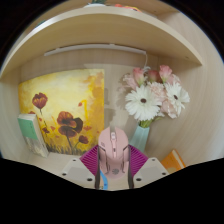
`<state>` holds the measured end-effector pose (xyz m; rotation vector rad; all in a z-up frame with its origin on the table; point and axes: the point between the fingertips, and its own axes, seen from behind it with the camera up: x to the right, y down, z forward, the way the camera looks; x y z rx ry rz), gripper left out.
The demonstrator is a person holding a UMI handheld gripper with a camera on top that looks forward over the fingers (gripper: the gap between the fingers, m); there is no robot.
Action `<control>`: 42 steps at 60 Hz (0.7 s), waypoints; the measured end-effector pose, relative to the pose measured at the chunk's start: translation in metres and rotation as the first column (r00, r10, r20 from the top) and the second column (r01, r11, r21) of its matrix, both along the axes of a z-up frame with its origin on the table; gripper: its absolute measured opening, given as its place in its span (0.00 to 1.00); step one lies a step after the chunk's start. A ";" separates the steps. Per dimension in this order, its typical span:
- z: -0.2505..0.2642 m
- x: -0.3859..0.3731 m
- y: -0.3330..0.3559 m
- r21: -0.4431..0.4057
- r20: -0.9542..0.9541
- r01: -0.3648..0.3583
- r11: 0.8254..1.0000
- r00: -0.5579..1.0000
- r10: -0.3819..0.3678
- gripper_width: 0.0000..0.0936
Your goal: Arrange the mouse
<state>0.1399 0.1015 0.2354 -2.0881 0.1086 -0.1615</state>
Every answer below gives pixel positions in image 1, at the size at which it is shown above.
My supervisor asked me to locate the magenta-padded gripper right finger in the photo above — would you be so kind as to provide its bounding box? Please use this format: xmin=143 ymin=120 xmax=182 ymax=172
xmin=127 ymin=144 xmax=170 ymax=190

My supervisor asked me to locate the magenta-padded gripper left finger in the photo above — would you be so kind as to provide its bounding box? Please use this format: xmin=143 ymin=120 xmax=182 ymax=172
xmin=60 ymin=144 xmax=102 ymax=190

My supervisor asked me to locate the pink computer mouse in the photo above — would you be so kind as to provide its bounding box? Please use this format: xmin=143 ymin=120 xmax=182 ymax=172
xmin=97 ymin=125 xmax=130 ymax=179

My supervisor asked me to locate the pale teal faceted vase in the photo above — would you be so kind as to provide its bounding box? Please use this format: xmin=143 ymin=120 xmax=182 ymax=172
xmin=129 ymin=124 xmax=151 ymax=154

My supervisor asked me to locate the green cover book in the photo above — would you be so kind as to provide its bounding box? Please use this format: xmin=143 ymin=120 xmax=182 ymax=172
xmin=17 ymin=113 xmax=50 ymax=158

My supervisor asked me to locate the yellow poppy painting canvas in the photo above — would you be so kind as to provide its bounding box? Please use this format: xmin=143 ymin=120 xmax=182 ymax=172
xmin=17 ymin=68 xmax=106 ymax=156

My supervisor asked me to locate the pink and white flower bouquet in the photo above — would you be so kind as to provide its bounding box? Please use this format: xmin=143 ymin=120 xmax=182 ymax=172
xmin=118 ymin=64 xmax=191 ymax=129

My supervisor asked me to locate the white light bar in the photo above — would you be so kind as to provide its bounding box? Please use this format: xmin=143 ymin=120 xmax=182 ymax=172
xmin=43 ymin=43 xmax=148 ymax=57

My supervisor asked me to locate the wooden shelf unit with ornaments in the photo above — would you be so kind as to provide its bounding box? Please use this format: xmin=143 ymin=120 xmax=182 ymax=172
xmin=0 ymin=0 xmax=204 ymax=81

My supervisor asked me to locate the thin white light bar cable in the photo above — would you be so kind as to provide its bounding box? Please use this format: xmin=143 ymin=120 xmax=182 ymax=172
xmin=143 ymin=51 xmax=150 ymax=70

